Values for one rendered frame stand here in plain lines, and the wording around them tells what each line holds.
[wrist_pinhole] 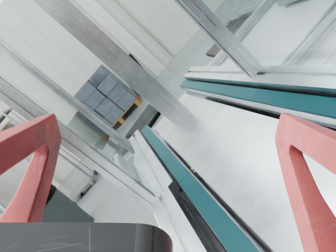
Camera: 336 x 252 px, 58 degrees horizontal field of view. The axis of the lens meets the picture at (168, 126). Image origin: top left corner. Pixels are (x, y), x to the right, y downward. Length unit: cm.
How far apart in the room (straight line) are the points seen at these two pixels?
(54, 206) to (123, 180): 330
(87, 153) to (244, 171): 32
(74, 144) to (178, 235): 29
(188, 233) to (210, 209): 5
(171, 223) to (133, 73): 49
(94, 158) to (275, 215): 37
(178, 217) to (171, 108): 47
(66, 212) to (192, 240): 361
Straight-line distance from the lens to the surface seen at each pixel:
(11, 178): 896
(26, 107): 64
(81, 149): 64
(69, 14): 86
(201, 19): 59
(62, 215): 398
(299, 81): 50
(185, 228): 45
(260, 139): 54
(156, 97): 87
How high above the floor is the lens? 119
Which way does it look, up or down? 17 degrees down
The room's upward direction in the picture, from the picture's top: 49 degrees counter-clockwise
